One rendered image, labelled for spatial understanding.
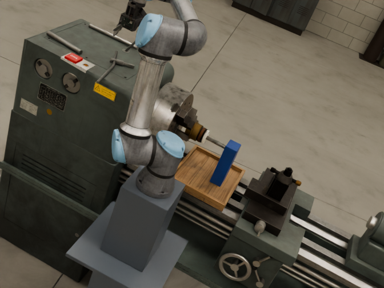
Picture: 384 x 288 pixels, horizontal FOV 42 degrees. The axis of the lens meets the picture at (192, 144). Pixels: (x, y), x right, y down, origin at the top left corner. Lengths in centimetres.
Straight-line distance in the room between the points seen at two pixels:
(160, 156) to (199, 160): 80
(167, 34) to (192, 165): 102
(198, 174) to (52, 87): 81
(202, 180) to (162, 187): 60
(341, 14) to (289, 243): 688
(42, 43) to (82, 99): 31
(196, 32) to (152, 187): 60
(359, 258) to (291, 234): 34
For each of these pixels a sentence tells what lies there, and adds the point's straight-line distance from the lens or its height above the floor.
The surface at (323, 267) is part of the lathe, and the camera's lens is 240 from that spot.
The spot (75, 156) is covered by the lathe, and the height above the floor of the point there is 80.
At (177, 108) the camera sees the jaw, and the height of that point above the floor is 120.
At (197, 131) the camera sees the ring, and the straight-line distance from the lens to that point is 235.
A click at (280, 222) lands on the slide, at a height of 97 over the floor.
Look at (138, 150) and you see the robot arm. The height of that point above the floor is 129.
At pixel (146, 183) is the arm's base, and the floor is 114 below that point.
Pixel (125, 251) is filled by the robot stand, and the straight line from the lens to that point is 206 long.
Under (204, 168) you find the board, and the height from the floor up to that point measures 89.
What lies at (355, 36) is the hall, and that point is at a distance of 896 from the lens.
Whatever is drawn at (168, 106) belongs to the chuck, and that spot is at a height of 120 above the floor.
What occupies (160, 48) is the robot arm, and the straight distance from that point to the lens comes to 164.
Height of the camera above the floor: 229
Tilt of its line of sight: 32 degrees down
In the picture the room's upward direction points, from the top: 22 degrees clockwise
